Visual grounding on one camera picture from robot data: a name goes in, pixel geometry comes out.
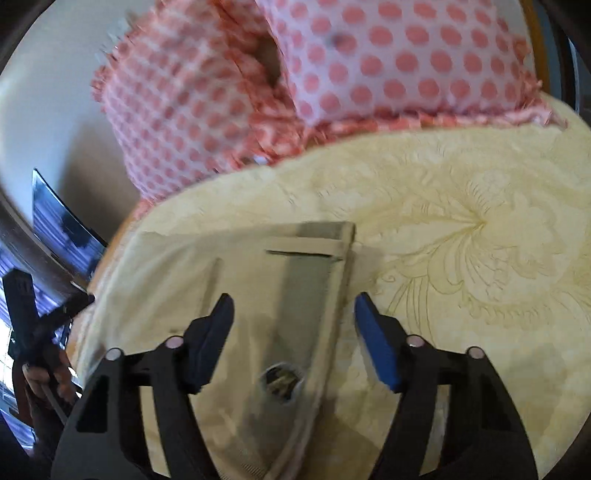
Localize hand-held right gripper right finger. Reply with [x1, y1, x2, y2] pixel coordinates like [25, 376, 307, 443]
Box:
[353, 292, 539, 480]

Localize beige pants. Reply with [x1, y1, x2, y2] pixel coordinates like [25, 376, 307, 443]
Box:
[76, 220, 357, 480]

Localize cream floral bedspread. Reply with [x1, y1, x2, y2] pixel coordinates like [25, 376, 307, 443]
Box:
[69, 98, 591, 480]

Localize person's left hand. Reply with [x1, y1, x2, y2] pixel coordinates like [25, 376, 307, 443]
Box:
[22, 354, 77, 404]

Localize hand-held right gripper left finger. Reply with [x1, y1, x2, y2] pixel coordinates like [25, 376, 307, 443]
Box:
[51, 292, 235, 480]

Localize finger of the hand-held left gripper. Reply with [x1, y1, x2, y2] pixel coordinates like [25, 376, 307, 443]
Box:
[36, 292, 96, 341]

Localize wooden bed frame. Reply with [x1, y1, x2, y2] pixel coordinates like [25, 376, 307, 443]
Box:
[523, 0, 553, 97]

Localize flat screen monitor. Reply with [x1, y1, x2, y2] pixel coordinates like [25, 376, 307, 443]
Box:
[31, 169, 108, 281]

